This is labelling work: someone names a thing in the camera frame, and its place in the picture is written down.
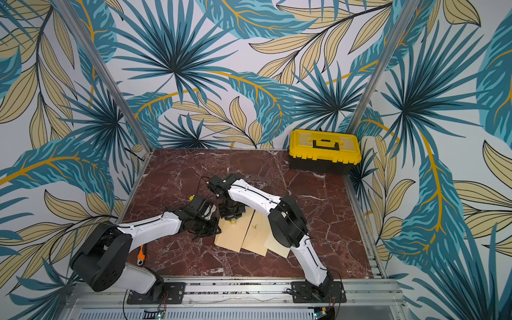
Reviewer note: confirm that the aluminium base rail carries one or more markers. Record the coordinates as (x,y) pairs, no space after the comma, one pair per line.
(242,298)

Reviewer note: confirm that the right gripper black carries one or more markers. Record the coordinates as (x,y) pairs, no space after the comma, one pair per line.
(230,208)

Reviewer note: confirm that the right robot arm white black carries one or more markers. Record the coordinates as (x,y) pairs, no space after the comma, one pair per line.
(287,224)

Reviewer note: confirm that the yellow black toolbox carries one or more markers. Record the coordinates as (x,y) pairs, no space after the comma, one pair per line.
(323,152)

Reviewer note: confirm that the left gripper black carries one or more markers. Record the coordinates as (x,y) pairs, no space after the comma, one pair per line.
(213,230)

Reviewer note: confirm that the manila envelope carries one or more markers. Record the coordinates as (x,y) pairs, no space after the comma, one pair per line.
(257,234)
(273,245)
(233,233)

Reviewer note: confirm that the aluminium corner post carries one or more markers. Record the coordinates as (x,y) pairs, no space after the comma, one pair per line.
(388,50)
(79,30)

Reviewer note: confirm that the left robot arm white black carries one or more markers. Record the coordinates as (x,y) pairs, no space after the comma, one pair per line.
(101,261)

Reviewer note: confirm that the left aluminium corner post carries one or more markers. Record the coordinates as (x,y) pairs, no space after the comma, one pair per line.
(79,30)

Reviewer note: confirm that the right aluminium corner post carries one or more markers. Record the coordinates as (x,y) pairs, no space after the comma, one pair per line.
(388,50)

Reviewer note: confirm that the orange adjustable wrench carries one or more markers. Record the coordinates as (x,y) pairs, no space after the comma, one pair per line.
(141,256)

